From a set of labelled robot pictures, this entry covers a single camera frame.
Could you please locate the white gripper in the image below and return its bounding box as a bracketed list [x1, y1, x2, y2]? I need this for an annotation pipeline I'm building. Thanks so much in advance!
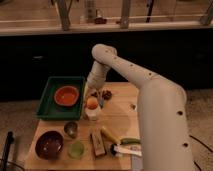
[87, 61, 110, 90]

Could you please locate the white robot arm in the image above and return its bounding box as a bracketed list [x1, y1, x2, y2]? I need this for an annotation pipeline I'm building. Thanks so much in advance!
[87, 44, 195, 171]

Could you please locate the white paper cup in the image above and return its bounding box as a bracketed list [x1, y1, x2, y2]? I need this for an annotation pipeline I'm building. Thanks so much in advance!
[85, 107, 101, 121]

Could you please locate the small metal cup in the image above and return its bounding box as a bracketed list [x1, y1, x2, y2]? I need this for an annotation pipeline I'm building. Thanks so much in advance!
[64, 122, 78, 138]

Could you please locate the dark purple toy fruit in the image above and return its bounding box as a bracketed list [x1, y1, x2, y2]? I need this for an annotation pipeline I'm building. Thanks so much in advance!
[102, 90, 112, 100]

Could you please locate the orange bowl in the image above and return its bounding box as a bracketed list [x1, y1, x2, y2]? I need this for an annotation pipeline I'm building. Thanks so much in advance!
[54, 86, 79, 107]

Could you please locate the green plastic tray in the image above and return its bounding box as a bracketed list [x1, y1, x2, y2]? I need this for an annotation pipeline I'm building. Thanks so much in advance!
[37, 76, 85, 121]

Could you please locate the wooden block brush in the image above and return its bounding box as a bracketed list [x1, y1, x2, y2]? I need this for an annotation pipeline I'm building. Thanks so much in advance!
[90, 130, 106, 157]

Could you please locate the dark purple bowl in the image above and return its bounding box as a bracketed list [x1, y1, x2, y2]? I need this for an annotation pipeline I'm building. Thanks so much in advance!
[35, 131, 64, 160]

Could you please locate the white cloth napkin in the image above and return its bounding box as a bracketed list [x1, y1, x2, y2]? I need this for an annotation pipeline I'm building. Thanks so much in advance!
[131, 155, 143, 171]

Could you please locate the black stand left edge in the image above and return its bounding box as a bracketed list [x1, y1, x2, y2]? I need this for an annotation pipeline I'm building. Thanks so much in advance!
[0, 131, 14, 171]

